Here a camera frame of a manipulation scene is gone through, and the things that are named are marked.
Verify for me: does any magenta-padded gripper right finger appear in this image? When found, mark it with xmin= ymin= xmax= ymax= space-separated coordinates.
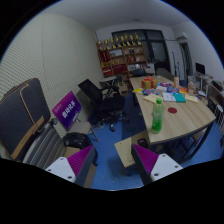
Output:
xmin=130 ymin=143 xmax=184 ymax=186

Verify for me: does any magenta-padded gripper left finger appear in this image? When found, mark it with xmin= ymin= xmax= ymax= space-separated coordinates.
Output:
xmin=44 ymin=144 xmax=97 ymax=188

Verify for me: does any green-capped clear drink bottle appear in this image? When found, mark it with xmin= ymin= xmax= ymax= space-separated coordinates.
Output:
xmin=150 ymin=97 xmax=165 ymax=135

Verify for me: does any grey striped chair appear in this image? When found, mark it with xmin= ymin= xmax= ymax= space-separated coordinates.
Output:
xmin=21 ymin=119 xmax=66 ymax=169

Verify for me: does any black backpack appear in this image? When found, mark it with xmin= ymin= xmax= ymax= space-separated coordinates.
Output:
xmin=62 ymin=131 xmax=93 ymax=150

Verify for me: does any wooden stool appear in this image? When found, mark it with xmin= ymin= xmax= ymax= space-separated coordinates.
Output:
xmin=114 ymin=130 xmax=151 ymax=169

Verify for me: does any purple sign board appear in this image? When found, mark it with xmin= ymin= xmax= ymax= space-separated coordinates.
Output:
xmin=51 ymin=90 xmax=83 ymax=132

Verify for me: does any black case with tan trim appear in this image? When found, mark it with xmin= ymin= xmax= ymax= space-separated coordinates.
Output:
xmin=0 ymin=77 xmax=52 ymax=161

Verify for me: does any beige book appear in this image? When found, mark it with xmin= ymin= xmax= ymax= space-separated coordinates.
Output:
xmin=143 ymin=93 xmax=164 ymax=104

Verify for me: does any white book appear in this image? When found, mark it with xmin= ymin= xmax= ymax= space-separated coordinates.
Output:
xmin=162 ymin=92 xmax=177 ymax=103

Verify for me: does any teal book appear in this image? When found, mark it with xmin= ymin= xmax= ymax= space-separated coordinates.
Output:
xmin=172 ymin=92 xmax=187 ymax=103

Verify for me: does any pale yellow book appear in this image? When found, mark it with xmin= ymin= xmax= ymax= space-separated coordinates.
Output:
xmin=185 ymin=94 xmax=200 ymax=104

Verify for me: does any blue flat box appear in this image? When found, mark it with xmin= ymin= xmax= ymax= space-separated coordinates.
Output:
xmin=166 ymin=86 xmax=180 ymax=94

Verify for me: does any black office chair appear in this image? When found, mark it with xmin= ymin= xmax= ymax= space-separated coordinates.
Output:
xmin=77 ymin=78 xmax=129 ymax=129

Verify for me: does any yellow gift box red ribbon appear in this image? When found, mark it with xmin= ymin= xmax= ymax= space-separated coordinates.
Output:
xmin=141 ymin=75 xmax=155 ymax=90

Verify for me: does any beige chair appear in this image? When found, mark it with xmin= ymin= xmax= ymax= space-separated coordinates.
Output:
xmin=155 ymin=67 xmax=174 ymax=81

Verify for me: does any small white folding table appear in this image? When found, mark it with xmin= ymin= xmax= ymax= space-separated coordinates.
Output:
xmin=99 ymin=75 xmax=118 ymax=88

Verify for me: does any computer monitor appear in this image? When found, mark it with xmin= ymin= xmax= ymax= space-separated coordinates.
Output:
xmin=194 ymin=62 xmax=207 ymax=76

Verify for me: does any wooden shelf unit with trophies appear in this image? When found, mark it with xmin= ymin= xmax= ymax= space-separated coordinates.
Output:
xmin=96 ymin=32 xmax=148 ymax=78

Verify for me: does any white wall air conditioner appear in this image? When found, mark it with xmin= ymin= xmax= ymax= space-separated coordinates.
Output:
xmin=175 ymin=32 xmax=189 ymax=43

